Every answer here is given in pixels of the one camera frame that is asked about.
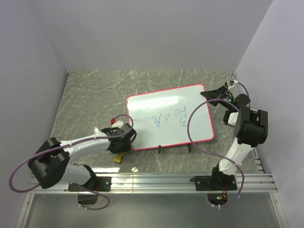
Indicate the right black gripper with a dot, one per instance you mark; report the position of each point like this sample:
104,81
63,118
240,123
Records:
218,93

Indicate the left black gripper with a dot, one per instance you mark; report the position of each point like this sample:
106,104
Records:
126,147

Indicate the yellow bone-shaped eraser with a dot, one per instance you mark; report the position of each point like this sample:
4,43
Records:
118,157

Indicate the pink framed whiteboard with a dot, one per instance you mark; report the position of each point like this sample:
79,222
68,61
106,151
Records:
170,117

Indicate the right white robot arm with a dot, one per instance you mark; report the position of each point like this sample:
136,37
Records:
250,130

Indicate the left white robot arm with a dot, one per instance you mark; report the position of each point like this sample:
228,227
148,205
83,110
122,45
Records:
55,159

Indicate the black whiteboard clip right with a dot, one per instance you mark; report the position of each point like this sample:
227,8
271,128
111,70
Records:
189,147

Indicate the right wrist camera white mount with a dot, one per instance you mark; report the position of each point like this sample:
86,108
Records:
230,84

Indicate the left wrist camera red cap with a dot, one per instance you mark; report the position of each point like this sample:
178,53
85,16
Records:
116,123

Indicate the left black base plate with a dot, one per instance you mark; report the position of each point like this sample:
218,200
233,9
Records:
102,184

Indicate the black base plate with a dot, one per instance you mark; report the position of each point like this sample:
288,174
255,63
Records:
209,183
102,184

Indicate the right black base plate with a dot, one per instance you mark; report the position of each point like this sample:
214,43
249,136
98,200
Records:
209,183

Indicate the aluminium mounting rail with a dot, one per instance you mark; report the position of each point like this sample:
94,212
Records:
174,183

